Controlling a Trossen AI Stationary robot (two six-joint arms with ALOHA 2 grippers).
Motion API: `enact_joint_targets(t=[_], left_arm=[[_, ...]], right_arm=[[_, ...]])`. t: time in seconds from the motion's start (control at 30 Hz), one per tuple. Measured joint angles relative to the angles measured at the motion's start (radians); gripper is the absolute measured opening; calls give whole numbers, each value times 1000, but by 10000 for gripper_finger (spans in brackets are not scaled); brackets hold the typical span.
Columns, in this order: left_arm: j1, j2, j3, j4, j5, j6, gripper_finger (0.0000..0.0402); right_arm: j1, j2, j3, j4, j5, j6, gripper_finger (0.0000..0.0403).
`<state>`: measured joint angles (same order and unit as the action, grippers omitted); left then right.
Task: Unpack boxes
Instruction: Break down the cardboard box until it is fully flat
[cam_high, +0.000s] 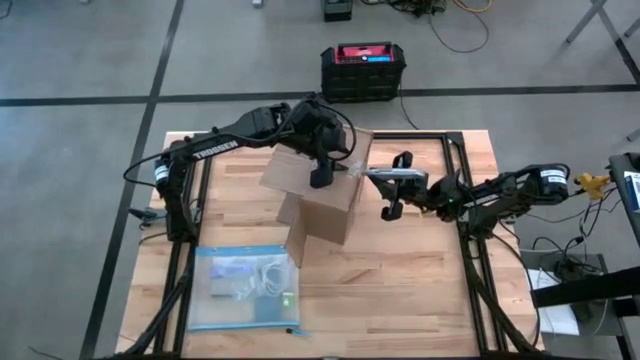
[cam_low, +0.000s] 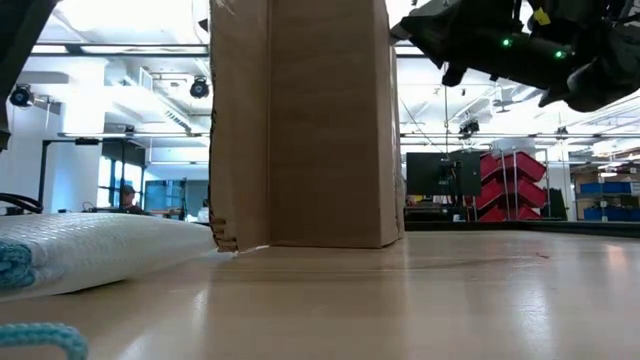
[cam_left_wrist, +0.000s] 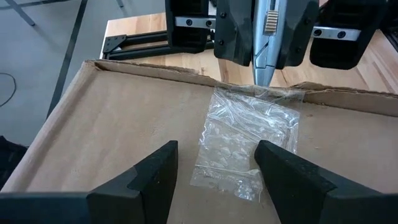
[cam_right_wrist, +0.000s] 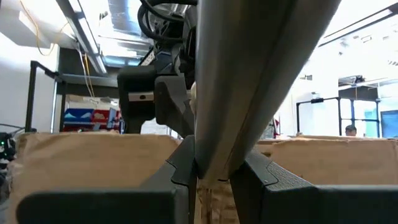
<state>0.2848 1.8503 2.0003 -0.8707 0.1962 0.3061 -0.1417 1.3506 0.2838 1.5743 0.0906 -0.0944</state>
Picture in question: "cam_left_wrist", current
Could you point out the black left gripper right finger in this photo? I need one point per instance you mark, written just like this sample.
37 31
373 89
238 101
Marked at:
289 180

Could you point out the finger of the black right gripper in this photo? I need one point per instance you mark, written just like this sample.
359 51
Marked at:
233 31
298 31

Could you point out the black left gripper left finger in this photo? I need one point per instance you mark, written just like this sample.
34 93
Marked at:
155 174

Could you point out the grey utility knife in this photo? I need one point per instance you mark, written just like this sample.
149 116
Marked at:
267 46

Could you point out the brown cardboard box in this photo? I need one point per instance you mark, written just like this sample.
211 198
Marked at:
93 124

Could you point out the clear plastic bag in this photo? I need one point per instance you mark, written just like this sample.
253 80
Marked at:
242 133

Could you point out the grey metal desk legs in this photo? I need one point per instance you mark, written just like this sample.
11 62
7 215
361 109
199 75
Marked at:
21 14

